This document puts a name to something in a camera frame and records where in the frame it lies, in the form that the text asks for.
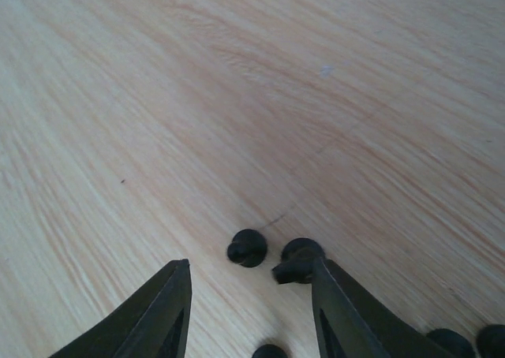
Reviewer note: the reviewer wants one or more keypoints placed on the black chess piece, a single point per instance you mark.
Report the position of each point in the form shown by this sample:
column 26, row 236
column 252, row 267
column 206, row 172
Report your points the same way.
column 297, row 259
column 453, row 342
column 490, row 341
column 248, row 248
column 269, row 351

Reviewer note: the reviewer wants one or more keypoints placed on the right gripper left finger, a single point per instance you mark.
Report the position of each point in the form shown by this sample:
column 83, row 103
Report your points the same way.
column 153, row 322

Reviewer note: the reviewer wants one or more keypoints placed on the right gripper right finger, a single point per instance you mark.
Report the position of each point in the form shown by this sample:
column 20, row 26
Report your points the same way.
column 351, row 322

